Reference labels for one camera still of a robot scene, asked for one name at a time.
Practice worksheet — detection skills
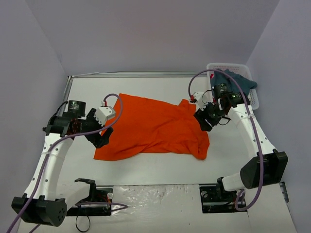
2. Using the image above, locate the white plastic basket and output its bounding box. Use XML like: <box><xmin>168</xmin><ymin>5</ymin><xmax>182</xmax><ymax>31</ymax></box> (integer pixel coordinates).
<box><xmin>207</xmin><ymin>63</ymin><xmax>259</xmax><ymax>110</ymax></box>

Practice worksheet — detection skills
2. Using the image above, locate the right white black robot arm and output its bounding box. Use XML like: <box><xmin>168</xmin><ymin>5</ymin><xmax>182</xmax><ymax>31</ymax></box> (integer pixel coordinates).
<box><xmin>190</xmin><ymin>83</ymin><xmax>288</xmax><ymax>200</ymax></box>

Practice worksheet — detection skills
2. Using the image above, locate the orange t shirt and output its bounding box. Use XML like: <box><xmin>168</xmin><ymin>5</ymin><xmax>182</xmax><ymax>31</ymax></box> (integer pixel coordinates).
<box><xmin>94</xmin><ymin>94</ymin><xmax>210</xmax><ymax>161</ymax></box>

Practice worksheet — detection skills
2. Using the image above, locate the teal t shirt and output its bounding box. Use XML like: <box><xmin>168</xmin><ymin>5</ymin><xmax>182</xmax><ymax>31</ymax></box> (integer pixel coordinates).
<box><xmin>210</xmin><ymin>69</ymin><xmax>258</xmax><ymax>96</ymax></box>

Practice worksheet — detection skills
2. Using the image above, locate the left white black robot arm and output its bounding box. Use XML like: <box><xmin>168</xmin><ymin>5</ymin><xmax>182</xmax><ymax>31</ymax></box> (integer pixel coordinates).
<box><xmin>11</xmin><ymin>100</ymin><xmax>120</xmax><ymax>227</ymax></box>

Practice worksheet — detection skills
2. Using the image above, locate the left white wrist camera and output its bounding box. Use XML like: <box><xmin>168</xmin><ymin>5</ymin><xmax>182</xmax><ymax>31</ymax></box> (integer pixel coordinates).
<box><xmin>94</xmin><ymin>106</ymin><xmax>116</xmax><ymax>127</ymax></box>

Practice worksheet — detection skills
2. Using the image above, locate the thin black cable loop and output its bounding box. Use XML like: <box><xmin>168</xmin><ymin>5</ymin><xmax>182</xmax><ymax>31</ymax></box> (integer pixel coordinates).
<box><xmin>75</xmin><ymin>215</ymin><xmax>91</xmax><ymax>233</ymax></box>

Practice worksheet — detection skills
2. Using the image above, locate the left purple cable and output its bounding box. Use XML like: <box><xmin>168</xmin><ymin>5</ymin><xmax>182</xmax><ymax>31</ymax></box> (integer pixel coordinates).
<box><xmin>4</xmin><ymin>93</ymin><xmax>129</xmax><ymax>233</ymax></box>

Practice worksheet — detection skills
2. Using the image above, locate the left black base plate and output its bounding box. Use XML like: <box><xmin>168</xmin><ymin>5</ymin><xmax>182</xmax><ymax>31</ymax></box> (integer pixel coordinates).
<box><xmin>67</xmin><ymin>178</ymin><xmax>113</xmax><ymax>216</ymax></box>

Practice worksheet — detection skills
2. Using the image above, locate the purple cable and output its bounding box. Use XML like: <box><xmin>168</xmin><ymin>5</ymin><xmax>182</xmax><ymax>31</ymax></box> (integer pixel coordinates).
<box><xmin>188</xmin><ymin>69</ymin><xmax>264</xmax><ymax>211</ymax></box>
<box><xmin>4</xmin><ymin>93</ymin><xmax>129</xmax><ymax>233</ymax></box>

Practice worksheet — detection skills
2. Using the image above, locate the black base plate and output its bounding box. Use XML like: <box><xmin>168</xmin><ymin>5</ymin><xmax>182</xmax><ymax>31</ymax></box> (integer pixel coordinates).
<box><xmin>67</xmin><ymin>178</ymin><xmax>113</xmax><ymax>216</ymax></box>
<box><xmin>199</xmin><ymin>184</ymin><xmax>239</xmax><ymax>214</ymax></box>

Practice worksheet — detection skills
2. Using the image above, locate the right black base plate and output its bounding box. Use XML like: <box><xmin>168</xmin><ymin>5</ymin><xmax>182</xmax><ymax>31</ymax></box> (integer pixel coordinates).
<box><xmin>199</xmin><ymin>184</ymin><xmax>239</xmax><ymax>214</ymax></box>

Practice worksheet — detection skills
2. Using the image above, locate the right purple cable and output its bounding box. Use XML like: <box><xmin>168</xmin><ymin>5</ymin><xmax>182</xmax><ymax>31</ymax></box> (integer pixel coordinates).
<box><xmin>188</xmin><ymin>69</ymin><xmax>264</xmax><ymax>211</ymax></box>

